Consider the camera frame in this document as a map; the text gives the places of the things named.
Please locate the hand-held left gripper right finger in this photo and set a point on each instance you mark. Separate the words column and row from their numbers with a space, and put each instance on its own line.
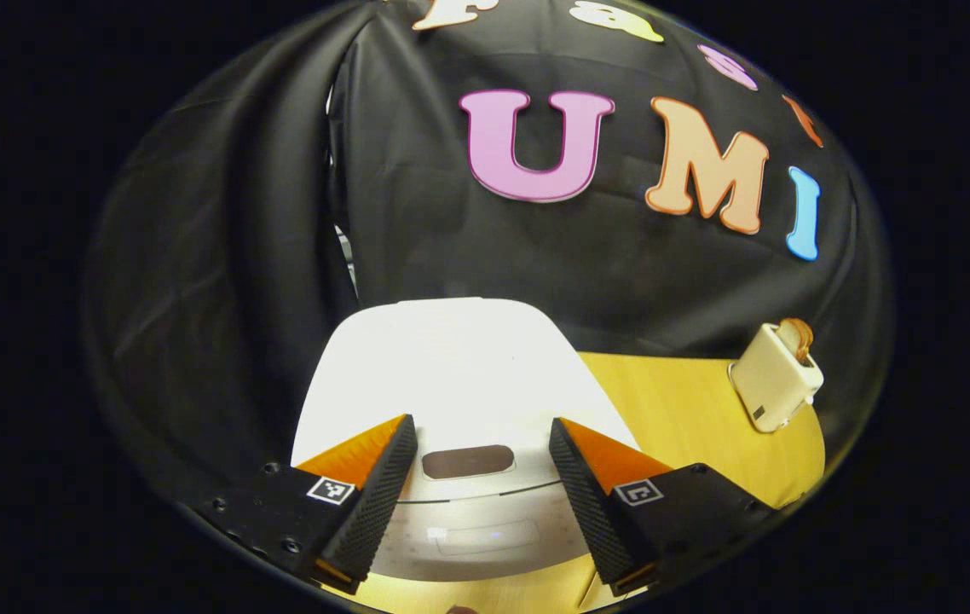
column 587, row 503

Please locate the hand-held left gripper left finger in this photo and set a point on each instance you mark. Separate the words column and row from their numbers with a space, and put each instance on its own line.
column 383, row 495

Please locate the white rice cooker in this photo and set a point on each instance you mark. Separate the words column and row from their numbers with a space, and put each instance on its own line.
column 468, row 358

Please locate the white toaster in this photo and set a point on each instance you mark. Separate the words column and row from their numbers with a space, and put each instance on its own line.
column 775, row 384

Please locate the brown toast slice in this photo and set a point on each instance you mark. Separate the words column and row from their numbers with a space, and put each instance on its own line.
column 799, row 337

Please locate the black backdrop cloth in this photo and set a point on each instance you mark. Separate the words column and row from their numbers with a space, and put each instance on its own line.
column 221, row 256

